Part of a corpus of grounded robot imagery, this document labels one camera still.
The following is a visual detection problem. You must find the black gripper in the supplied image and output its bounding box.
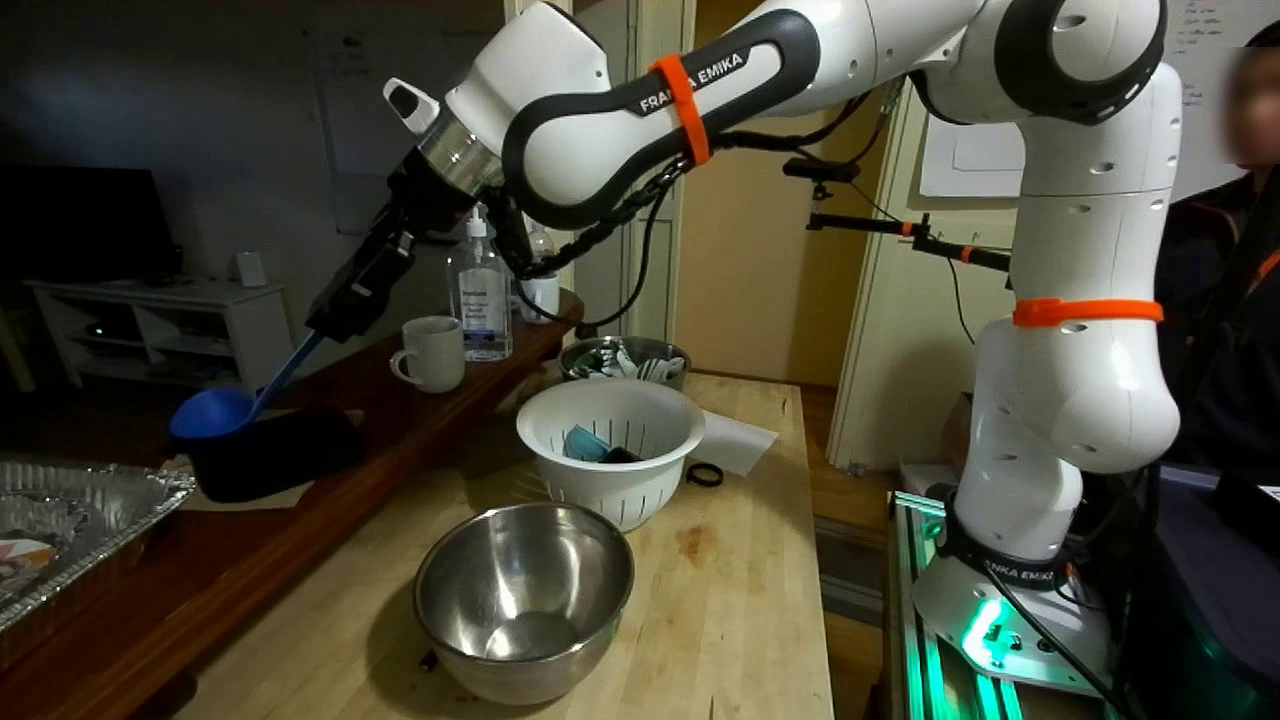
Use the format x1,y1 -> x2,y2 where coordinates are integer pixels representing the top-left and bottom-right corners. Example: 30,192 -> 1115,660
306,170 -> 458,345

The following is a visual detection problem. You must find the large blue plastic spoon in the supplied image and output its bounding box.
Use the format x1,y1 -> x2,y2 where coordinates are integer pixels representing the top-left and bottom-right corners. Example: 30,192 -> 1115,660
169,329 -> 330,448

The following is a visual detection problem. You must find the white ceramic mug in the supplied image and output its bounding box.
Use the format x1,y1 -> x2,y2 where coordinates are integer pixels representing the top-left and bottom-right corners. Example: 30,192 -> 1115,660
387,312 -> 473,397

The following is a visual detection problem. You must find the clear hand sanitizer pump bottle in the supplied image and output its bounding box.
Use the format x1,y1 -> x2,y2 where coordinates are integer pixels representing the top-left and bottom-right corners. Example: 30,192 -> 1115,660
450,197 -> 518,366

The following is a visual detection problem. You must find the black fabric pouch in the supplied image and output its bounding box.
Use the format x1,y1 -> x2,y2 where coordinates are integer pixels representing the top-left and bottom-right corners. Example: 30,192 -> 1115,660
184,404 -> 372,507

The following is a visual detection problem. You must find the white low shelf unit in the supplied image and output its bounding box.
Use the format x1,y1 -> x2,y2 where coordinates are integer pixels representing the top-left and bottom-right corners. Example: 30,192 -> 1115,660
24,275 -> 299,404

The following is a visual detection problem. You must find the small clear water bottle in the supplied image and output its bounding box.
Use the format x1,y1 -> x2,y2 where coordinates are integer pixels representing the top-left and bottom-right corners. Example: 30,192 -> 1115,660
518,271 -> 573,329

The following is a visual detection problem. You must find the beige cloth mat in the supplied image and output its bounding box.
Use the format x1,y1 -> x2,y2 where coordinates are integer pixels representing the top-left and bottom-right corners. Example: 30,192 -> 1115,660
155,452 -> 325,519

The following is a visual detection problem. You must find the dark flat screen monitor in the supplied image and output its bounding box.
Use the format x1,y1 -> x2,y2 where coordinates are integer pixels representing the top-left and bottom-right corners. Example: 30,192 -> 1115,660
0,163 -> 181,293

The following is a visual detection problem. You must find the stainless steel mixing bowl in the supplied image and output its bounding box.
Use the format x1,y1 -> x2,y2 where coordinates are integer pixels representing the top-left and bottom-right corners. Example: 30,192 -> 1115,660
412,496 -> 639,710

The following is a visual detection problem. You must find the aluminium foil tray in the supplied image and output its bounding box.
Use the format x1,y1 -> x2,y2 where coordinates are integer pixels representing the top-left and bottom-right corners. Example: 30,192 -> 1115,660
0,452 -> 202,636

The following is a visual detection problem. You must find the white paper sheet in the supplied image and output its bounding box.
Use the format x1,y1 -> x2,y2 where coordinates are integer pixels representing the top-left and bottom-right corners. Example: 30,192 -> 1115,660
692,409 -> 786,480

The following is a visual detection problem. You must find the black rod with orange tape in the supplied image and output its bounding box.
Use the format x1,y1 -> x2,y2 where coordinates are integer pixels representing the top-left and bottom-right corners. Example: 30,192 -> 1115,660
806,206 -> 1017,271

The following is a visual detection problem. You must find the large whiteboard with writing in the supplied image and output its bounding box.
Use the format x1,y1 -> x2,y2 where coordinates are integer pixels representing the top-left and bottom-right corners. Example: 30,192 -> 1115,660
915,0 -> 1280,206

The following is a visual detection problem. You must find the person in dark clothing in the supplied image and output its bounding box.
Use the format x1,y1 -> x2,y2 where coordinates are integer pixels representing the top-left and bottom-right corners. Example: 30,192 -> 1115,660
1158,36 -> 1280,538

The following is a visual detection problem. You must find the blank wall whiteboard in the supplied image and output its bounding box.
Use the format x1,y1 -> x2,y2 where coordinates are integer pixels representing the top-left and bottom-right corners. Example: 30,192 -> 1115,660
314,34 -> 518,245

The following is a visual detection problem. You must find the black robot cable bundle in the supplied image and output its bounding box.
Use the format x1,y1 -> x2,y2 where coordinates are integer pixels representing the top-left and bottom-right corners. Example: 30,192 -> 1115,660
506,94 -> 871,335

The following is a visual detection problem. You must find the orange velcro strap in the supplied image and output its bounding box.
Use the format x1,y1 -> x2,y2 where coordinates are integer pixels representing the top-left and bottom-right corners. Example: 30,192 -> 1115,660
653,54 -> 715,171
1007,293 -> 1168,333

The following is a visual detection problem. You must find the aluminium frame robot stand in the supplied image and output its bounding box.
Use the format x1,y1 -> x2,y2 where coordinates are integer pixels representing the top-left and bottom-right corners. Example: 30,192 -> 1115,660
879,484 -> 1135,720

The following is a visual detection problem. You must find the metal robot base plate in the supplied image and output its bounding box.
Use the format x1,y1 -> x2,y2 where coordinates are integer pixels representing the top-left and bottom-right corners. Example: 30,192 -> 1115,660
912,549 -> 1115,706

